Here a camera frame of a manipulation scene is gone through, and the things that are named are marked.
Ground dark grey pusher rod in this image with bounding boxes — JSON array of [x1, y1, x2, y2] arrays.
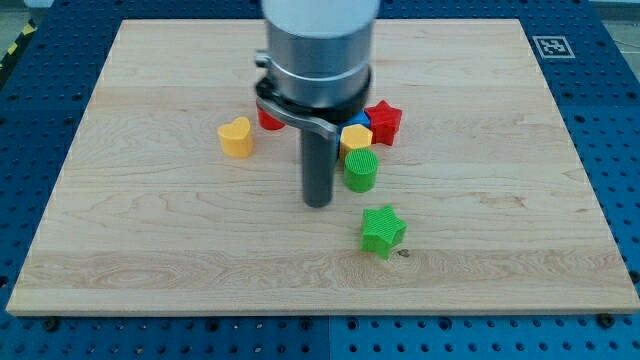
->
[[301, 131, 335, 208]]

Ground yellow heart block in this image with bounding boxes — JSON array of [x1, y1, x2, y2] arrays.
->
[[217, 117, 254, 158]]

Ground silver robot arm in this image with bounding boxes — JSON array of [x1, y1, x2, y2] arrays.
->
[[255, 0, 380, 208]]

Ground light wooden board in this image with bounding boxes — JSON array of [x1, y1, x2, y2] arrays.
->
[[7, 19, 639, 317]]

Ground yellow hexagon block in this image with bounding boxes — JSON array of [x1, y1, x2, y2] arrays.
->
[[339, 124, 373, 161]]

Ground blue block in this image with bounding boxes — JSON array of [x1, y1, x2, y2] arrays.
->
[[339, 110, 371, 131]]

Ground green cylinder block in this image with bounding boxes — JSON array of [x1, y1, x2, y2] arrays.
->
[[344, 148, 379, 193]]

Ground red cylinder block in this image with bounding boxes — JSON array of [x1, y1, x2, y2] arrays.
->
[[257, 107, 285, 131]]

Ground red star block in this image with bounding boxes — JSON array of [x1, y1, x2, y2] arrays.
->
[[364, 100, 403, 146]]

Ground green star block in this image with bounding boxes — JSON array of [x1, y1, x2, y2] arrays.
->
[[361, 205, 407, 259]]

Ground white fiducial marker tag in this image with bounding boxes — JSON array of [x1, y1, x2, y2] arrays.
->
[[532, 35, 575, 59]]

